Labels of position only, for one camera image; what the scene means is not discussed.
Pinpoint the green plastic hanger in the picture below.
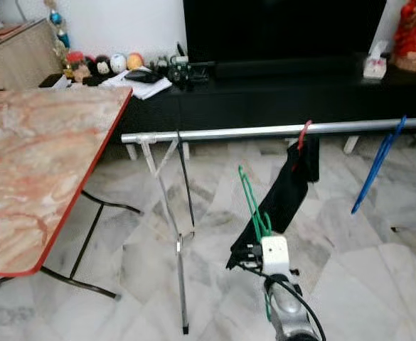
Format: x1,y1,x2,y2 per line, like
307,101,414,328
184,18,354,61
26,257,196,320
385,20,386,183
238,165,277,323

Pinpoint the red plastic hanger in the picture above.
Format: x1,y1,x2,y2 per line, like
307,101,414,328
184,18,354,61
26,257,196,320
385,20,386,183
296,119,314,151

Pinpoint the blue plastic hanger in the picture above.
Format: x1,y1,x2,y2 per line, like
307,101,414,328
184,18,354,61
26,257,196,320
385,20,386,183
351,114,408,216

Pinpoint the silver metal clothes rack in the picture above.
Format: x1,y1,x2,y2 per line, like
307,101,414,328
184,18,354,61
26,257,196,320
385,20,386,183
120,115,416,335

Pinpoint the black TV console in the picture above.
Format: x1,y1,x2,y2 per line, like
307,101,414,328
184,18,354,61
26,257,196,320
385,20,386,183
100,63,416,156

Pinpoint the white paper stack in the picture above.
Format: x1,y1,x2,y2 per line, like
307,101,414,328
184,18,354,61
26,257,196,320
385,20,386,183
99,69,174,101

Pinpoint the black desk gadget cluster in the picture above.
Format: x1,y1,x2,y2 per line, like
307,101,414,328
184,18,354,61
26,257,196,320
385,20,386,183
154,45,216,87

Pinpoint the marble folding table red edge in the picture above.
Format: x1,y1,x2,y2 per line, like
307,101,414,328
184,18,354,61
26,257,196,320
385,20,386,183
0,86,144,300

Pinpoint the orange round doll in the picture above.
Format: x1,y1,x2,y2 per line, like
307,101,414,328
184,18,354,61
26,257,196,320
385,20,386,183
127,50,146,71

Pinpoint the white pink tissue box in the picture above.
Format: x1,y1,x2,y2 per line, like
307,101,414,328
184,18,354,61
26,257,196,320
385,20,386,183
362,40,390,80

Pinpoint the black television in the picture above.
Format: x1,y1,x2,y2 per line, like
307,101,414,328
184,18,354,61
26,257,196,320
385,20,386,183
183,0,389,65

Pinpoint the white round doll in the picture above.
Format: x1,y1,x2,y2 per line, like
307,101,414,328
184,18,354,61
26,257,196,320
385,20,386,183
110,53,129,75

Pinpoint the black round doll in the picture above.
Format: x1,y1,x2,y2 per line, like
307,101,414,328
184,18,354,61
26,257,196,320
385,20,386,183
90,55,111,76

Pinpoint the red lidded jar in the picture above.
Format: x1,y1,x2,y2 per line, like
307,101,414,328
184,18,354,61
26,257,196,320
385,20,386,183
63,50,92,83

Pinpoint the wooden cabinet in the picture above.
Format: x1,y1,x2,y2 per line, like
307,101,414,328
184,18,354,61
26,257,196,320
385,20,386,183
0,18,63,94

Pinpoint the red seated figurine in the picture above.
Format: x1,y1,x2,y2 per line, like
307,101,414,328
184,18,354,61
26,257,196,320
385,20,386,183
392,0,416,72

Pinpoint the small golden trophy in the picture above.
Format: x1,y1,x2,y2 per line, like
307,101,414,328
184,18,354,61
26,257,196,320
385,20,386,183
43,0,70,51

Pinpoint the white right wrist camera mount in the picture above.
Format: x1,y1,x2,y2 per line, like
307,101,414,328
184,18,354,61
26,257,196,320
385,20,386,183
260,235,292,277

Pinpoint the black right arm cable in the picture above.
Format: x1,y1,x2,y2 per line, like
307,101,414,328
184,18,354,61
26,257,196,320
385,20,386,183
264,273,330,341

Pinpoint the black wire hanger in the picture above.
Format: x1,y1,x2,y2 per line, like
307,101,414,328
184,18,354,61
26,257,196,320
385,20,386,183
175,131,198,232

